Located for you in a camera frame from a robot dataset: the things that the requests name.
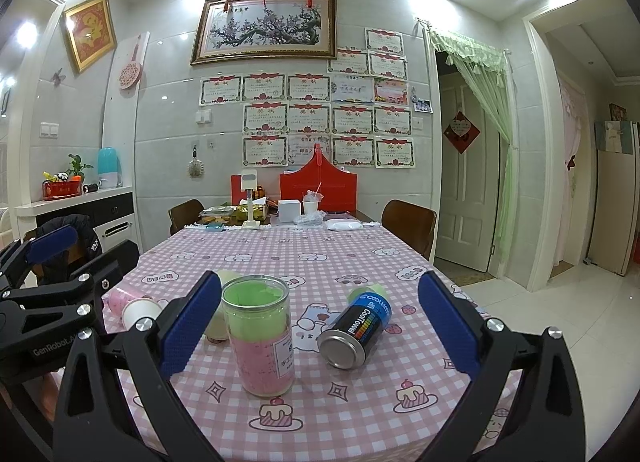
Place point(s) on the black can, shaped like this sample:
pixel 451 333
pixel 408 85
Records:
pixel 356 328

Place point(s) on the white packet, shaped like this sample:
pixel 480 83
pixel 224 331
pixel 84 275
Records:
pixel 344 225

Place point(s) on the butterfly wall ornament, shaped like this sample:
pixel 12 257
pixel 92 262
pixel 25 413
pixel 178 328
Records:
pixel 59 77

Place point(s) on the white box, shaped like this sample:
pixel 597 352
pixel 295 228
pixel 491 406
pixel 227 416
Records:
pixel 289 212

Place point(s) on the white and black cabinet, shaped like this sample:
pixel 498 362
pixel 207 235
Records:
pixel 112 219

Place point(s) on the brown chair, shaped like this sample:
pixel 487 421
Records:
pixel 185 214
pixel 407 227

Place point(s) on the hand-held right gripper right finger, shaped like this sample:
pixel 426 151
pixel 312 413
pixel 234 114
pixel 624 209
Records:
pixel 450 327

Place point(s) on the clear cup green pink filling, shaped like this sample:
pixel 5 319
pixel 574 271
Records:
pixel 257 337

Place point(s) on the pink cup white lid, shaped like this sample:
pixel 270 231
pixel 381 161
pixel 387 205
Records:
pixel 131 306

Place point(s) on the hanging brush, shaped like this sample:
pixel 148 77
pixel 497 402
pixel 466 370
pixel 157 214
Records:
pixel 196 167

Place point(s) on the gold framed picture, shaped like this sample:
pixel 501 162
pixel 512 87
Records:
pixel 89 33

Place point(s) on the white door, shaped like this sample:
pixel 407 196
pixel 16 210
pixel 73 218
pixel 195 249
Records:
pixel 467 182

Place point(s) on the group of wall certificates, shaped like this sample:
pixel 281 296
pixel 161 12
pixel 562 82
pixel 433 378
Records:
pixel 310 117

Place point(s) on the red box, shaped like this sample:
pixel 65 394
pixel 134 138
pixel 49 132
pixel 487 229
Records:
pixel 62 189

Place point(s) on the pink round wall ornament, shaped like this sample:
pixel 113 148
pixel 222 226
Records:
pixel 131 74

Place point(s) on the white cup with straw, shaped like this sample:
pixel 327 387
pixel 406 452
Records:
pixel 310 209

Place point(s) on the yellow green box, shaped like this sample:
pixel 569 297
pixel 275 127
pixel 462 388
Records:
pixel 255 212

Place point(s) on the white stand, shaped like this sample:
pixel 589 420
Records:
pixel 248 182

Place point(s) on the framed blossom painting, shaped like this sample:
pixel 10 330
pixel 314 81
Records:
pixel 265 28

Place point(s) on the pink checked tablecloth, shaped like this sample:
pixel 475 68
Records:
pixel 300 252

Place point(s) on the potted plant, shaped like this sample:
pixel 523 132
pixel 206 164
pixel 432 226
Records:
pixel 77 167

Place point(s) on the dark jacket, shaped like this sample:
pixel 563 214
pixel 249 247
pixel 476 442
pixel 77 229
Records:
pixel 90 237

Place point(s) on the tray of food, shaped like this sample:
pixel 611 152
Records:
pixel 216 214

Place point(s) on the green curtain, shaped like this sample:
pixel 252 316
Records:
pixel 507 182

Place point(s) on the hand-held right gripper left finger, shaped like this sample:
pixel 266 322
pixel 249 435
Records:
pixel 192 324

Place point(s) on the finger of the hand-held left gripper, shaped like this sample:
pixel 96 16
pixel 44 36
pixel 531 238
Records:
pixel 50 243
pixel 107 269

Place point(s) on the red bag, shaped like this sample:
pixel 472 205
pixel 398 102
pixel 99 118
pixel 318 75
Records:
pixel 330 184

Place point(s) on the small wall photo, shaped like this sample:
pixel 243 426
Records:
pixel 423 102

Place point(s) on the white wall switch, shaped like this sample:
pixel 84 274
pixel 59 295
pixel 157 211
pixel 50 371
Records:
pixel 50 129
pixel 204 116

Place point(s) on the blue humidifier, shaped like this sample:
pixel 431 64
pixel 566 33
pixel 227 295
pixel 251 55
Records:
pixel 110 167

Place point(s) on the red diamond door ornament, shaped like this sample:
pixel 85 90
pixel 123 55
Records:
pixel 461 132

